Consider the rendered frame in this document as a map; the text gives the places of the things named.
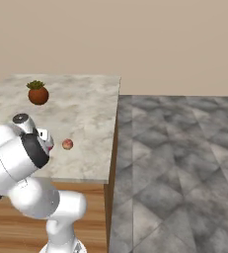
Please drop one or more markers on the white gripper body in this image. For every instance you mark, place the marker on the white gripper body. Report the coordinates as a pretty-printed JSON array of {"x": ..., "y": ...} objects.
[{"x": 49, "y": 143}]

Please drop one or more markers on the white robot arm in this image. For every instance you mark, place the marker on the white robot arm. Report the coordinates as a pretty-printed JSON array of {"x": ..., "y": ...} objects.
[{"x": 16, "y": 164}]

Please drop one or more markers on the peach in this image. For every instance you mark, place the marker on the peach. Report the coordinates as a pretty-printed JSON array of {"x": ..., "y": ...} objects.
[{"x": 67, "y": 144}]

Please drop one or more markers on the plant in brown round pot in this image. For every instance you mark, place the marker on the plant in brown round pot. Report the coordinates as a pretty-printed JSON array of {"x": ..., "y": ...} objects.
[{"x": 38, "y": 95}]

